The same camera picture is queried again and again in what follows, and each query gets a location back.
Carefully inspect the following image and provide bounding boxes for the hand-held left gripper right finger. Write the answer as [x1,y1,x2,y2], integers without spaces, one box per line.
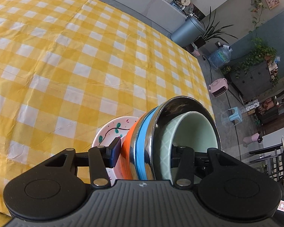
[172,145,230,187]

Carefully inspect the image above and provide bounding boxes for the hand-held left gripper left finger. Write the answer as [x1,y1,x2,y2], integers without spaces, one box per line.
[41,136,122,187]

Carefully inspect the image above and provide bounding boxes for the orange steel bowl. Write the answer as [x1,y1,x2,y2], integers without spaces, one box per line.
[120,117,142,180]

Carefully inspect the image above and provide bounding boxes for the white fruit-painted plate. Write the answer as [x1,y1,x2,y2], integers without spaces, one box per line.
[91,116,142,187]

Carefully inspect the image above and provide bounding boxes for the blue steel bowl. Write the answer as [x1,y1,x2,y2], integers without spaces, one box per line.
[133,96,222,180]

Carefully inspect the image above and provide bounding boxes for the green ceramic bowl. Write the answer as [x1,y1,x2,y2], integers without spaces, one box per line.
[160,111,219,185]

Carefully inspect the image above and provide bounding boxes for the black chair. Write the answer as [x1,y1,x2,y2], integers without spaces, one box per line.
[247,143,284,190]

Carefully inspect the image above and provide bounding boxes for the small light blue stool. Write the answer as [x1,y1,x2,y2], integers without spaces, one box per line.
[228,107,245,126]

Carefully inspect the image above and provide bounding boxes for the pink space heater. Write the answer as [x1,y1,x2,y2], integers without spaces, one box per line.
[209,78,229,97]

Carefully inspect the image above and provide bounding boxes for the white carton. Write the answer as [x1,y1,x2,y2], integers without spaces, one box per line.
[246,100,259,114]

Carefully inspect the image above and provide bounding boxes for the low brown cabinet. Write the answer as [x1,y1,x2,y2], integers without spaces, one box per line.
[254,97,280,123]

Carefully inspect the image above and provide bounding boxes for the dark grey drawer cabinet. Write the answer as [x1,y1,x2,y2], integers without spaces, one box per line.
[229,61,275,102]

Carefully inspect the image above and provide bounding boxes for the yellow checkered tablecloth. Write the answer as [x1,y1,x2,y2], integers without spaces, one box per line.
[0,0,215,220]

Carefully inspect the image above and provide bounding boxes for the blue water jug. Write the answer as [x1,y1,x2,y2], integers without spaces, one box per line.
[208,45,233,70]

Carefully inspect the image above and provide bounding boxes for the grey-blue round trash bin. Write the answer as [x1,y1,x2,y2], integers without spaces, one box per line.
[170,16,206,48]

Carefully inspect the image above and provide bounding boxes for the green ivy plant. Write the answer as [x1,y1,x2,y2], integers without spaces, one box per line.
[234,38,278,81]

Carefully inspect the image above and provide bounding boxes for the long-leaf potted plant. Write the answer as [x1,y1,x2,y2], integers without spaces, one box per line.
[194,7,238,50]

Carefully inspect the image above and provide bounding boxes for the hanging vine plant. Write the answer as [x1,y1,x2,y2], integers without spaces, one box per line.
[250,0,267,32]

